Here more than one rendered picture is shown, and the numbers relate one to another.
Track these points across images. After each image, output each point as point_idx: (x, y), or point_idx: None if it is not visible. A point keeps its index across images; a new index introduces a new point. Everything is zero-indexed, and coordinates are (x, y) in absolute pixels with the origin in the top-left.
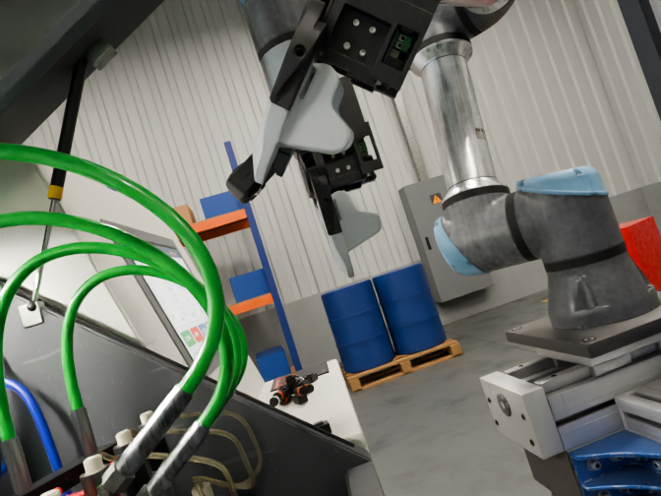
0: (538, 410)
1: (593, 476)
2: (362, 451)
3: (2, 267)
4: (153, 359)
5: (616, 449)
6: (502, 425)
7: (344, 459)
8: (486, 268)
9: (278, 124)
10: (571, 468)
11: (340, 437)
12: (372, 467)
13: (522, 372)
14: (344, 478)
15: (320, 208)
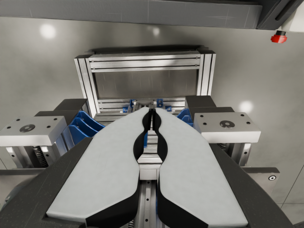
0: (198, 130)
1: (188, 121)
2: (271, 25)
3: None
4: None
5: None
6: (235, 115)
7: (267, 7)
8: (301, 222)
9: None
10: (192, 118)
11: (300, 10)
12: (242, 26)
13: (241, 149)
14: (261, 1)
15: (37, 182)
